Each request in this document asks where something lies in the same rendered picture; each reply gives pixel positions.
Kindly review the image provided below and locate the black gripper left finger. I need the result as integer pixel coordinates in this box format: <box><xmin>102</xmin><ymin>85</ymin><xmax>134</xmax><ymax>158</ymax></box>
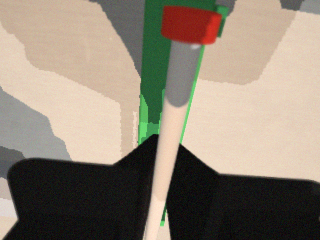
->
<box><xmin>7</xmin><ymin>134</ymin><xmax>159</xmax><ymax>240</ymax></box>

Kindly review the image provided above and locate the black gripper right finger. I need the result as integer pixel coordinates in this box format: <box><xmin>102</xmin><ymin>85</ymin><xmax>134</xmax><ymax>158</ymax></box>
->
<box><xmin>166</xmin><ymin>143</ymin><xmax>320</xmax><ymax>240</ymax></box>

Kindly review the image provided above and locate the white pin with red collar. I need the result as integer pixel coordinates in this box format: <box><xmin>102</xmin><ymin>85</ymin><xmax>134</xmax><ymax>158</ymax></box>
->
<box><xmin>144</xmin><ymin>6</ymin><xmax>222</xmax><ymax>240</ymax></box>

